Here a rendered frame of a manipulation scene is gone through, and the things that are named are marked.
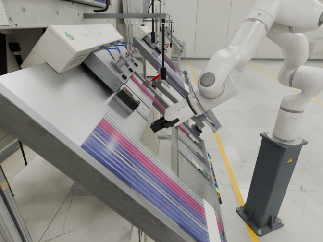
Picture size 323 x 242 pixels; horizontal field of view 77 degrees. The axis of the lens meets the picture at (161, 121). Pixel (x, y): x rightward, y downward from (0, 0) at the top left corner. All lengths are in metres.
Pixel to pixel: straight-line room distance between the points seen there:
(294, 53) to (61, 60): 0.92
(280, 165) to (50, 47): 1.27
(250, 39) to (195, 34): 7.70
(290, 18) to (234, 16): 7.78
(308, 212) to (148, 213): 1.69
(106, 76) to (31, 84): 0.25
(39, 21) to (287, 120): 1.20
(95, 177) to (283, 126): 1.11
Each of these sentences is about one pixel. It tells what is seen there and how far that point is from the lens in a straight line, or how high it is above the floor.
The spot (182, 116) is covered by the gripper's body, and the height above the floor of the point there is 1.03.
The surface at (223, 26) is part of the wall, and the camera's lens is 8.58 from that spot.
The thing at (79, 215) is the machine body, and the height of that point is 0.62.
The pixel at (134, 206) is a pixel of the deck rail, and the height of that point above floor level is 0.96.
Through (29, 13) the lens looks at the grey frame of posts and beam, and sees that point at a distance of 0.57.
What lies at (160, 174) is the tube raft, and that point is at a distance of 0.59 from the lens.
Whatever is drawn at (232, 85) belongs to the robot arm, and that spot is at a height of 1.14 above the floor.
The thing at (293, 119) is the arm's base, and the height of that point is 0.85.
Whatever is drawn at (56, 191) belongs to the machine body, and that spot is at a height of 0.62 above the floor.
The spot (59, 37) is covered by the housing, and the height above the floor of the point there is 1.29.
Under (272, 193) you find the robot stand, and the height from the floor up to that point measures 0.35.
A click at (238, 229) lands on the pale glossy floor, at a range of 1.72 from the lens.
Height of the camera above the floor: 1.32
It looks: 26 degrees down
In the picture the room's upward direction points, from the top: straight up
